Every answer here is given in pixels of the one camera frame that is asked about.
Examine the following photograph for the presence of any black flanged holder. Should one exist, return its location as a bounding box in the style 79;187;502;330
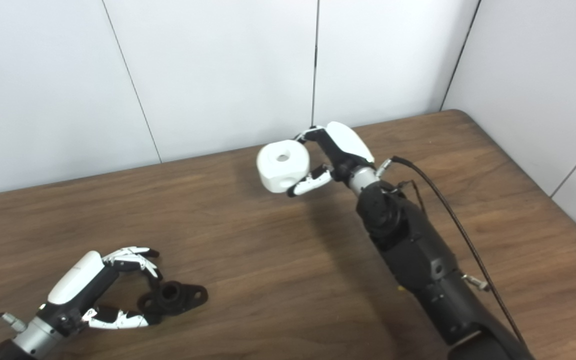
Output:
137;281;209;317

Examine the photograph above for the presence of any round white plastic piece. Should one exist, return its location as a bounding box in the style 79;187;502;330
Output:
256;140;312;194

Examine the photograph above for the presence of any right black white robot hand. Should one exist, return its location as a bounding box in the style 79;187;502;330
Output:
287;121;376;198

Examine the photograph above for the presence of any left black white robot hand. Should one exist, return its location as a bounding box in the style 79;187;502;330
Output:
35;246;164;337

